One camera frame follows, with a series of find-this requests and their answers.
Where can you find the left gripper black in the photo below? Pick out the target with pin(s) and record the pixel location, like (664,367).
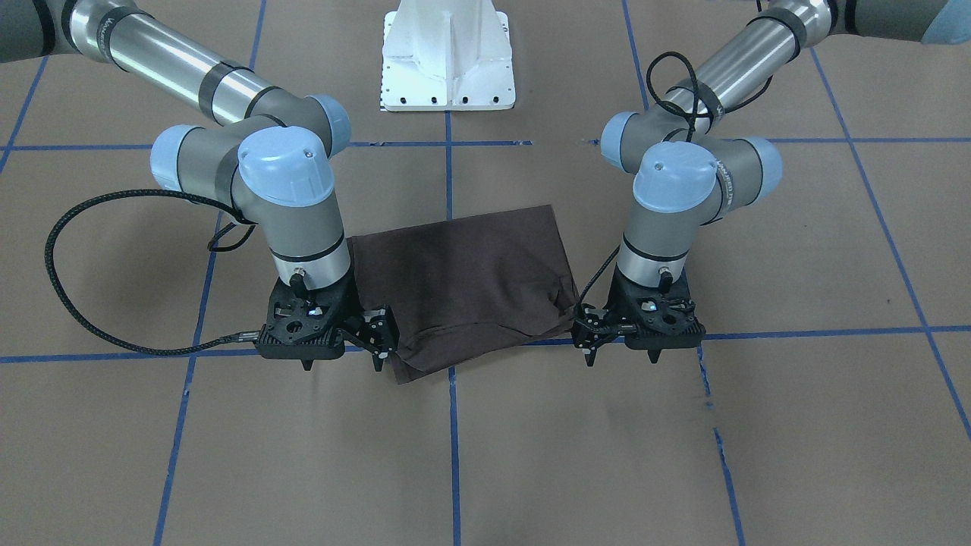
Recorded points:
(594,327)

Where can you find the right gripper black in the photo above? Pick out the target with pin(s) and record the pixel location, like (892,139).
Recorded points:
(373,331)

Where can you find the dark brown t-shirt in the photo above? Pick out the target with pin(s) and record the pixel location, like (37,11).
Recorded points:
(460,289)

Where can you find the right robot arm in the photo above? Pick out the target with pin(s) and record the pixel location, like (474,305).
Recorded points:
(266,163)

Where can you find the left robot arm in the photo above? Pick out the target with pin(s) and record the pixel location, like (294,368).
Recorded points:
(683,178)

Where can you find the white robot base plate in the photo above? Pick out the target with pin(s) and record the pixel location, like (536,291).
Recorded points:
(447,56)

